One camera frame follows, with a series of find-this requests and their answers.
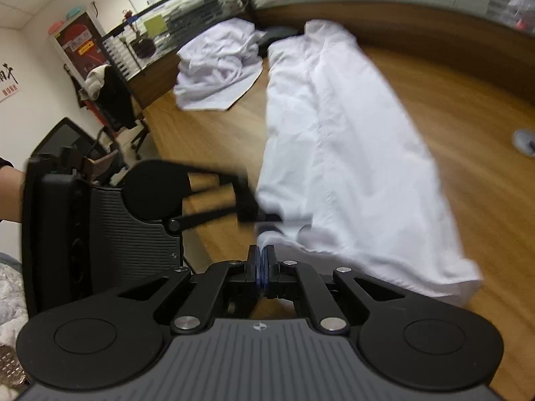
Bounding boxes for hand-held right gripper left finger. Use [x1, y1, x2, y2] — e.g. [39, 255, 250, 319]
[116, 244, 262, 336]

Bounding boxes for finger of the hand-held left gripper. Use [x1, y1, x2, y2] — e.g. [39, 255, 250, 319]
[168, 193, 286, 233]
[185, 168, 250, 195]

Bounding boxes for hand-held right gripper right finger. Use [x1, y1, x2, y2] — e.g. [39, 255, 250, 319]
[262, 246, 407, 336]

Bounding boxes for white dress shirt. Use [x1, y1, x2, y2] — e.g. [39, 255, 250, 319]
[255, 19, 484, 306]

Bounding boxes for person's left forearm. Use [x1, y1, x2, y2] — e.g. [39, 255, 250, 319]
[0, 156, 28, 223]

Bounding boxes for black mesh office chair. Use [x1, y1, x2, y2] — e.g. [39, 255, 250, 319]
[31, 117, 128, 176]

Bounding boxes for crumpled white shirt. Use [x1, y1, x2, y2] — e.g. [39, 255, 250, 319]
[173, 19, 267, 112]

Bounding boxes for light patterned cloth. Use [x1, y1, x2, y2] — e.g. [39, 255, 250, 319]
[0, 253, 31, 385]

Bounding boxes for striped glass desk partition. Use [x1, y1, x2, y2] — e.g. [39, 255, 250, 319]
[100, 0, 251, 107]
[251, 0, 535, 107]

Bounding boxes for office chair with jacket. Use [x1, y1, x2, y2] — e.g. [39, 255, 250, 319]
[72, 64, 150, 160]

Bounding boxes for dark brown vase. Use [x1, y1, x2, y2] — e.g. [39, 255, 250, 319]
[134, 37, 156, 58]

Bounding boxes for yellow sticky note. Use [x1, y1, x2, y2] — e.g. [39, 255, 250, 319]
[144, 14, 169, 39]

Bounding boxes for red cabinet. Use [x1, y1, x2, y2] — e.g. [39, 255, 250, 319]
[49, 7, 110, 128]

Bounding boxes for grey cable grommet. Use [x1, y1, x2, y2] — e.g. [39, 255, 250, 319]
[513, 129, 535, 154]

